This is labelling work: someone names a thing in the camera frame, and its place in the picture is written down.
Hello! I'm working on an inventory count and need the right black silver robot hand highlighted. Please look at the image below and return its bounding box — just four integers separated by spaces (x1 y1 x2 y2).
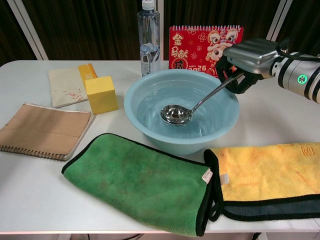
215 37 280 95

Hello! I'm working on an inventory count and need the stainless steel ladle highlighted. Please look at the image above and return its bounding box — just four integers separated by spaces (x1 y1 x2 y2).
159 72 245 125

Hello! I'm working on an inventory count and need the clear plastic water bottle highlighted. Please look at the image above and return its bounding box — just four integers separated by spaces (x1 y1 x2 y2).
136 0 161 77

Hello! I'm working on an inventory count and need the light blue plastic basin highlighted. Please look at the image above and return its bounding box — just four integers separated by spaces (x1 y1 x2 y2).
123 69 241 156

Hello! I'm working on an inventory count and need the dark pleated partition curtain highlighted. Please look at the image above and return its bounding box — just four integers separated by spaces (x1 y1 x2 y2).
277 0 320 56
22 0 141 61
0 0 38 67
163 0 274 61

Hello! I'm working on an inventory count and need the red desk calendar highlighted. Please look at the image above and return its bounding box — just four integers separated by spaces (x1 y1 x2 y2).
168 24 245 77

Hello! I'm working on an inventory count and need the yellow and grey microfiber cloth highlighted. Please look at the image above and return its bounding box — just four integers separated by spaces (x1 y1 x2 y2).
203 141 320 222

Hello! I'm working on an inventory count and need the yellow cube block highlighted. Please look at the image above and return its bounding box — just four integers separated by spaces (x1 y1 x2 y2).
84 75 119 115

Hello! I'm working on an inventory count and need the green microfiber cloth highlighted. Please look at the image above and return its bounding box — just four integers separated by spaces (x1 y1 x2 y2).
61 133 216 238

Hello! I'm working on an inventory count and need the cream and yellow booklet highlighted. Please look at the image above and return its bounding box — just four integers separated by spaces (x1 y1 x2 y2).
47 63 98 109

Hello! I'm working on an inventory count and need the brown spiral notebook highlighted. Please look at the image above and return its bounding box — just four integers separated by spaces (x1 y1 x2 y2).
0 101 96 162

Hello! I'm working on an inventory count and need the white partition frame post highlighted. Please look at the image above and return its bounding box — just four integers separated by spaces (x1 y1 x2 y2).
264 0 290 40
159 0 165 61
7 0 50 61

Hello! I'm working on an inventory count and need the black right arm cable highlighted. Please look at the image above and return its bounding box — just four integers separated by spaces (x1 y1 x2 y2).
278 37 320 63

